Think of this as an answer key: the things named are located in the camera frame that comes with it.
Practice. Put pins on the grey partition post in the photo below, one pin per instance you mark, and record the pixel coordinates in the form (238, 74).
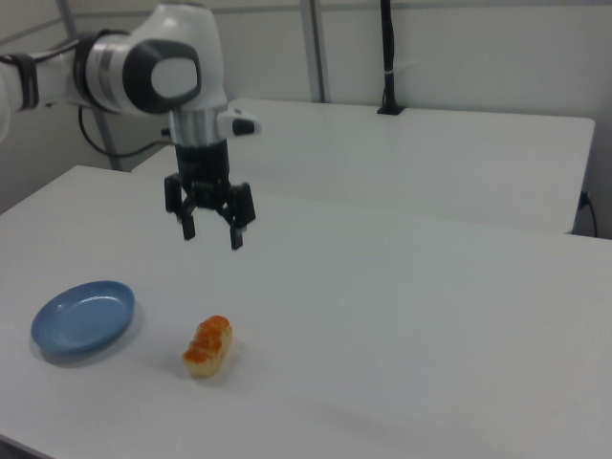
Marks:
(315, 48)

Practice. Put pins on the orange glazed bread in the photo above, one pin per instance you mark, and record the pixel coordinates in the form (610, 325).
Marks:
(208, 345)

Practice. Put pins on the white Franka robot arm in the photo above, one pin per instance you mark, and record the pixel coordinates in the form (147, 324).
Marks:
(143, 67)

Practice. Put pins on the blue oval plate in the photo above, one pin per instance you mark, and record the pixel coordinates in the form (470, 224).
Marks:
(83, 317)

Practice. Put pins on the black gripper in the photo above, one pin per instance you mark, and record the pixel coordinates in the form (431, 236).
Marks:
(203, 165)

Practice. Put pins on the white rear table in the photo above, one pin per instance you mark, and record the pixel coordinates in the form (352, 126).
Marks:
(406, 158)

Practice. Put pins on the black pole with clamp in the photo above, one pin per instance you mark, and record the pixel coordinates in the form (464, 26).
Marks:
(389, 57)

